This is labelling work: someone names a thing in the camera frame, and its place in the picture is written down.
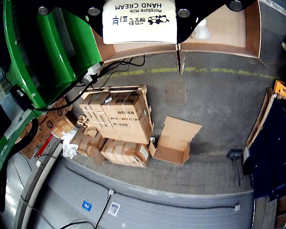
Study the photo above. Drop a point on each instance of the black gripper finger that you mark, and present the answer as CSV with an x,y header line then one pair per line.
x,y
85,9
195,9

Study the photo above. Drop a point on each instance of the cow print hand cream box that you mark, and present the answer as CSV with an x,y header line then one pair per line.
x,y
138,31

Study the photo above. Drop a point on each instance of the stack of printed cardboard boxes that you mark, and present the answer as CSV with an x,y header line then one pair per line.
x,y
124,114

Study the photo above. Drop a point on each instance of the flattened printed cardboard boxes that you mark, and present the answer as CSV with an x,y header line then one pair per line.
x,y
47,124

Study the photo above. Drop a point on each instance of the leaning cardboard sheet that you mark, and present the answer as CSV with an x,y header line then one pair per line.
x,y
259,119

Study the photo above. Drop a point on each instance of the pile of small cardboard boxes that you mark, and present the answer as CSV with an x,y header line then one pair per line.
x,y
85,143

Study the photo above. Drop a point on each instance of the small open cardboard box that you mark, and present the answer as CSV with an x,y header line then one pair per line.
x,y
176,143

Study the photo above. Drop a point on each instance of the cardboard box with white label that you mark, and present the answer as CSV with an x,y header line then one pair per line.
x,y
124,152

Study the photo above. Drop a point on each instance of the clear bottle with teal cap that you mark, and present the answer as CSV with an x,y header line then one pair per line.
x,y
202,31

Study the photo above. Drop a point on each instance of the green metal shelf unit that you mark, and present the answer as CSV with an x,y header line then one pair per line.
x,y
57,59

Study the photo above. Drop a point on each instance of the orange lettered sign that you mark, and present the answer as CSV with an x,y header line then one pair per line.
x,y
284,90

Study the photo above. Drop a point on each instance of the white plastic bag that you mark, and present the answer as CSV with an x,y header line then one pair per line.
x,y
69,145

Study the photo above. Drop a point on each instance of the black floodlight on stand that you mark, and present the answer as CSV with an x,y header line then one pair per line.
x,y
234,154

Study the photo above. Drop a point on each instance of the dark blue machine cover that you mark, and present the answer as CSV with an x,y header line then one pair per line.
x,y
271,148

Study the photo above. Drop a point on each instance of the blue floor label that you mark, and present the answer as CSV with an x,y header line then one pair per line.
x,y
87,205

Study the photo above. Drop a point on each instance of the white floor label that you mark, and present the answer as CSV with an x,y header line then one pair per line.
x,y
114,208

